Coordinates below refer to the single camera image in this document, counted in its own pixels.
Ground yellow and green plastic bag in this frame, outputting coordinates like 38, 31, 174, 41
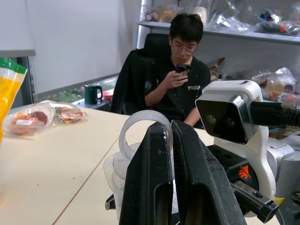
0, 57, 29, 144

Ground clear bag with white items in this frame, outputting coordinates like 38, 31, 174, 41
208, 0, 258, 33

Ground seated person in black shirt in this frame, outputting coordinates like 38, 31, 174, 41
144, 13, 211, 129

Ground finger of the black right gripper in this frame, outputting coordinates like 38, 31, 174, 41
105, 194, 117, 211

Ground clear bag with dark items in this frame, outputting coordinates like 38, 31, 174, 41
256, 6, 300, 36

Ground beige paper roll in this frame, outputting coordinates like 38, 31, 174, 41
191, 6, 208, 26

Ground clear bag with packaged food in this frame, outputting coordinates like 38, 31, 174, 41
48, 100, 90, 124

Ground black office chair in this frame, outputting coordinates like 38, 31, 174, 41
110, 32, 173, 116

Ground clear bag with red items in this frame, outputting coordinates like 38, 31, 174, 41
2, 103, 56, 137

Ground white storage shelf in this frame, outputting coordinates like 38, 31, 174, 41
135, 0, 300, 83

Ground dark green electric kettle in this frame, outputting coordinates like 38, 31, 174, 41
84, 83, 103, 105

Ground clear bag of colourful snacks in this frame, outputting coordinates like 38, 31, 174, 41
145, 3, 184, 23

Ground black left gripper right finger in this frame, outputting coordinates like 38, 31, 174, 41
171, 119, 247, 225

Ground black smartphone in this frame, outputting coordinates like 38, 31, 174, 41
175, 63, 192, 76

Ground brown cardboard pieces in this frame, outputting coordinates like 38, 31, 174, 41
207, 57, 235, 82

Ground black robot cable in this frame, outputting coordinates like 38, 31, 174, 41
249, 101, 300, 132

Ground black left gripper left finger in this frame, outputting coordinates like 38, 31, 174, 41
119, 121, 176, 225

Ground clear bag with orange items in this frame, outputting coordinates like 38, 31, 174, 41
251, 67, 300, 102

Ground person's right hand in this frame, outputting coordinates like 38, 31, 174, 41
164, 69, 189, 89

